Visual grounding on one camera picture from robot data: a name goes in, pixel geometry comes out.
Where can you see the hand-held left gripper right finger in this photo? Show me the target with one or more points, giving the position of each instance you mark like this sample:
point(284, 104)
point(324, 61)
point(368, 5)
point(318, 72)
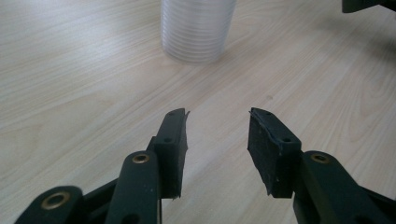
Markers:
point(271, 155)

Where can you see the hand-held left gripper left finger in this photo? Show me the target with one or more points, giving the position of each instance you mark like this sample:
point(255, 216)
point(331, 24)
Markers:
point(171, 149)

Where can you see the stack of clear plastic cups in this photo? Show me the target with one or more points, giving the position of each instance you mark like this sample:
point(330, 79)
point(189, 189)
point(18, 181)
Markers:
point(197, 31)

